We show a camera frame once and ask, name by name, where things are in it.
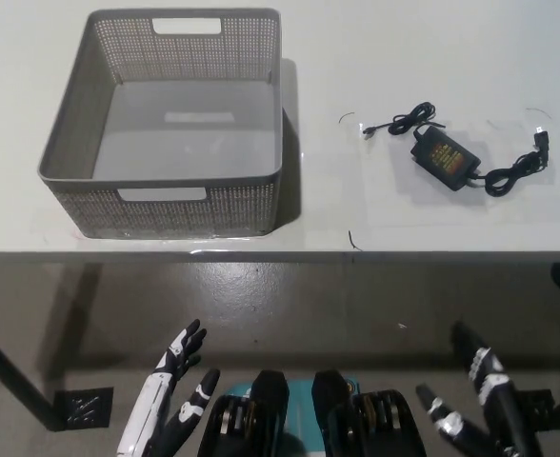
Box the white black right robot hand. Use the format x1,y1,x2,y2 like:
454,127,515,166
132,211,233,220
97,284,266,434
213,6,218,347
415,322,543,457

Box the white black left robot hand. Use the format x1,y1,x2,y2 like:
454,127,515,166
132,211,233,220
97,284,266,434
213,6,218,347
115,318,222,457

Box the black power adapter with cord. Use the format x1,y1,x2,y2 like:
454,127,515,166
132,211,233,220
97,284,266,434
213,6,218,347
363,101,550,199

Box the dark metal table leg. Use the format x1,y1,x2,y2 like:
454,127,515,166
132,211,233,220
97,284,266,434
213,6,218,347
0,318,60,432

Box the grey perforated plastic basket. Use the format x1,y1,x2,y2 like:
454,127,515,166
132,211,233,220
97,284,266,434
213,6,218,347
36,7,293,240

